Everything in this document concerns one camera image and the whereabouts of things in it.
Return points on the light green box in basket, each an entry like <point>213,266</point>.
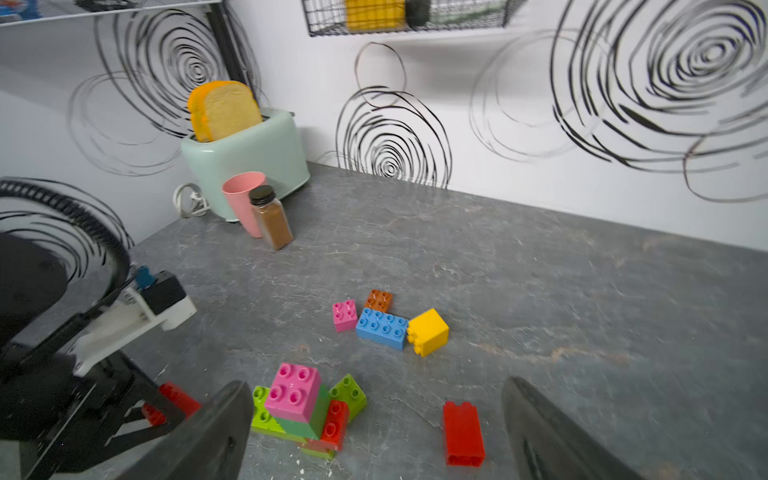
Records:
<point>461,11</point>

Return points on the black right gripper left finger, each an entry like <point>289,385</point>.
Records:
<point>209,445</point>

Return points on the black wire wall basket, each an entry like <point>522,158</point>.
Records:
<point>328,18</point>

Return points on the dark green lego brick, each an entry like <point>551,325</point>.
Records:
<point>312,429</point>

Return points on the yellow tall lego brick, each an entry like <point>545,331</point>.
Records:
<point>427,332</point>

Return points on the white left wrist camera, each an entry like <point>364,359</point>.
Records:
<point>152,300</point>

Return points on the brown spice jar black lid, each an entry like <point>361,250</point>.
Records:
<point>270,216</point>

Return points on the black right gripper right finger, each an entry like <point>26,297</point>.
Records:
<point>548,444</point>

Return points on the yellow box in basket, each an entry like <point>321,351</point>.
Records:
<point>374,15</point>

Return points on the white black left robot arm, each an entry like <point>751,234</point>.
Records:
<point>32,281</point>

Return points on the mint green toaster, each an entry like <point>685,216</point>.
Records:
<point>272,147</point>

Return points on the pink plastic cup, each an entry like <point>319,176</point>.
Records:
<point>236,191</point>

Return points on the red small lego brick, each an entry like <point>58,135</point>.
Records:
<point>335,426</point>

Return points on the red tall lego brick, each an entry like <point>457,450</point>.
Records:
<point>463,441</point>

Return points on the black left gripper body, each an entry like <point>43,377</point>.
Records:
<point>68,424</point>

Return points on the blue long lego brick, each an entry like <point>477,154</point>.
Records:
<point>383,328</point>

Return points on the right toy bread slice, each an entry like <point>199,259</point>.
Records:
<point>219,109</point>

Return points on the lime long lego brick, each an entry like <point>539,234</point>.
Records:
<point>264,423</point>

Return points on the pink lego brick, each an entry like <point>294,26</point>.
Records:
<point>345,316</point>
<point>293,392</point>

